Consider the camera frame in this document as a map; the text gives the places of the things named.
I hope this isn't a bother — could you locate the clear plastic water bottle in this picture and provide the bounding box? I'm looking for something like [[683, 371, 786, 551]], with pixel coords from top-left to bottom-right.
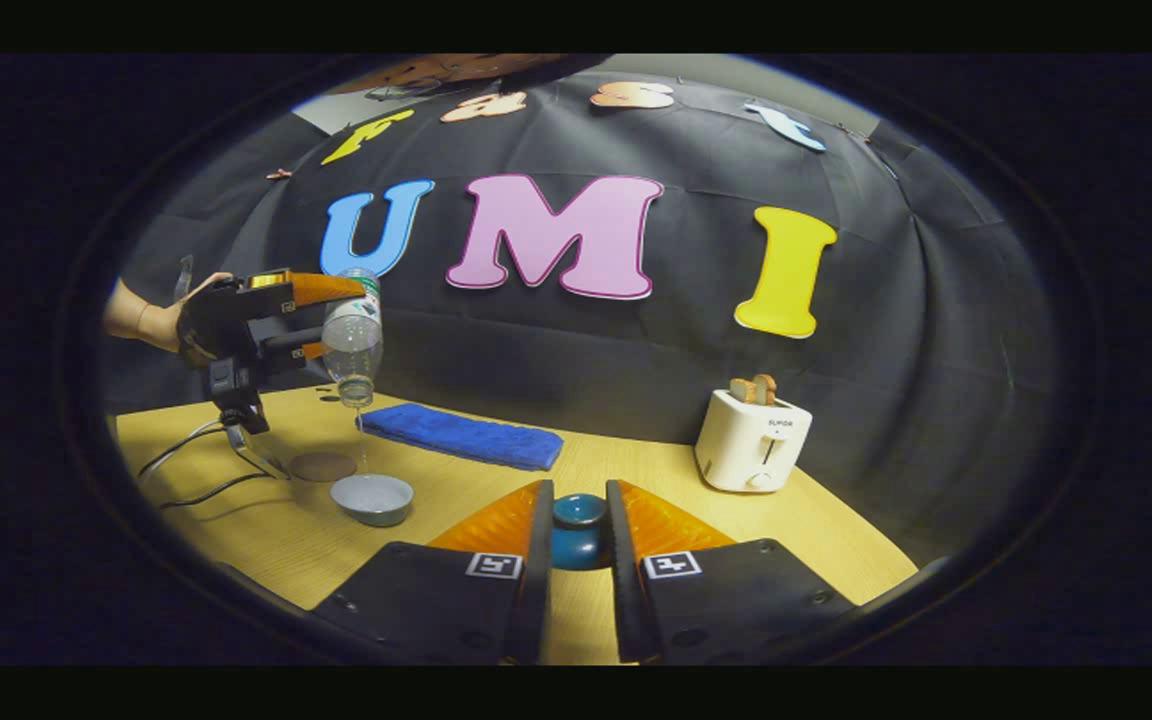
[[322, 268, 385, 409]]

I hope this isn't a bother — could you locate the blue ceramic teacup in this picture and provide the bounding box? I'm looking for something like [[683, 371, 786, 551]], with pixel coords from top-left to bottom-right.
[[330, 473, 415, 528]]

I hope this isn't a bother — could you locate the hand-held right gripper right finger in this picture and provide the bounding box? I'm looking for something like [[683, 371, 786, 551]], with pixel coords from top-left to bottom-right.
[[606, 480, 857, 666]]

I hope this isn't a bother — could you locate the black backdrop cloth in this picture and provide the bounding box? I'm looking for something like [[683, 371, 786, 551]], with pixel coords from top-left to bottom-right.
[[101, 70, 1057, 561]]

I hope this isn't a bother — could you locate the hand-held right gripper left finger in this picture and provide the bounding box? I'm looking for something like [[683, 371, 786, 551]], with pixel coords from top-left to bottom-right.
[[311, 480, 555, 666]]

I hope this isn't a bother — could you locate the blue folded towel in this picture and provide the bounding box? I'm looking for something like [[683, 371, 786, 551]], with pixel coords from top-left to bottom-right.
[[356, 402, 565, 472]]

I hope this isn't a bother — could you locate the black cable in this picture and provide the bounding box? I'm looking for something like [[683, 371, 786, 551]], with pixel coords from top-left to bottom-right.
[[158, 470, 279, 511], [136, 418, 229, 479]]

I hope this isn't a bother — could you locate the white toaster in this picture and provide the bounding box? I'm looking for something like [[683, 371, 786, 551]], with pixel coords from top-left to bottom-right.
[[694, 388, 814, 494]]

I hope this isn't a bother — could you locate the teal teacup lid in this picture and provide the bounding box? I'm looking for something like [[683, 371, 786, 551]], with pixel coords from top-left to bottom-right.
[[549, 493, 614, 572]]

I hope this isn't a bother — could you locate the round brown coaster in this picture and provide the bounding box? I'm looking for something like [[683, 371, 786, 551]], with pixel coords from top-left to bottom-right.
[[288, 451, 358, 483]]

